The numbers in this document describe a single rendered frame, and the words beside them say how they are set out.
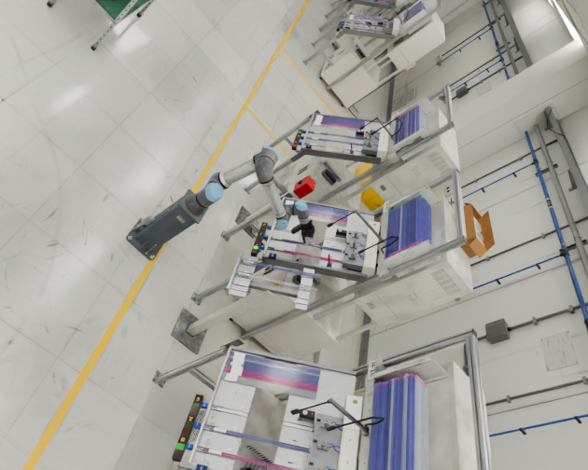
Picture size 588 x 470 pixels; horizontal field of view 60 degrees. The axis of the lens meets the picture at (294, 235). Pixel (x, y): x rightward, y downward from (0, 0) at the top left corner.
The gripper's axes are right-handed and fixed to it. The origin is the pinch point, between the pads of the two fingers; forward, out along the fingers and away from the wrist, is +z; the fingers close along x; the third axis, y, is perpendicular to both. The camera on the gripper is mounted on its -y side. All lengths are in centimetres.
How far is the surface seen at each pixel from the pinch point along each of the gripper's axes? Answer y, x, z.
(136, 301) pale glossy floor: -106, -58, -1
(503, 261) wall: 149, 111, 118
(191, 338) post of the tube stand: -80, -55, 40
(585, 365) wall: 185, -20, 97
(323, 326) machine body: 5, -19, 65
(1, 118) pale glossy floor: -174, -13, -118
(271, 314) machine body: -32, -21, 51
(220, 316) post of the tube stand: -53, -53, 18
